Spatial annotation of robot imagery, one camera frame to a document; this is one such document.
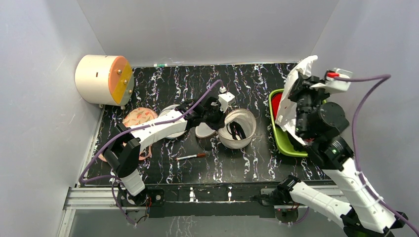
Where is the white bra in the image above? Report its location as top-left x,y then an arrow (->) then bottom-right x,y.
274,55 -> 318,146

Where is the black bra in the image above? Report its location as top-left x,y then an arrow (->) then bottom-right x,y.
226,121 -> 247,140

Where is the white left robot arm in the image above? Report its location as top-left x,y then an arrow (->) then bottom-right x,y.
102,94 -> 234,205

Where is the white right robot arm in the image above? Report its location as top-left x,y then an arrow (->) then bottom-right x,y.
253,76 -> 409,237

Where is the pink floral laundry bag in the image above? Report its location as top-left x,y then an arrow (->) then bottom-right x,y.
98,107 -> 159,162

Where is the red garment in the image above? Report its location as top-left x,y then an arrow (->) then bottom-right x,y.
271,92 -> 282,119

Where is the red capped marker pen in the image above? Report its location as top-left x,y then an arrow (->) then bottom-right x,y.
176,153 -> 207,161

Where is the green plastic basket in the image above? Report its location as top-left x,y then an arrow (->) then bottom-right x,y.
268,88 -> 307,158

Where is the cream drum with orange lid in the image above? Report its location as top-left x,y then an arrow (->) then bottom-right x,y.
75,55 -> 134,110

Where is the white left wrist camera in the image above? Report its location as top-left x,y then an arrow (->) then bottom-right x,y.
218,86 -> 235,113

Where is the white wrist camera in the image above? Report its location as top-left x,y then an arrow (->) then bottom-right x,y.
218,86 -> 235,113
310,68 -> 353,94

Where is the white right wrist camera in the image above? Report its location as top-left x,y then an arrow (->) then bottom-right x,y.
310,68 -> 353,94

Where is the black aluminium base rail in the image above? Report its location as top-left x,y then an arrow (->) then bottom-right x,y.
64,183 -> 348,226

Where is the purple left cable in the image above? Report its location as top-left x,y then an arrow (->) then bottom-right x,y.
78,79 -> 224,226

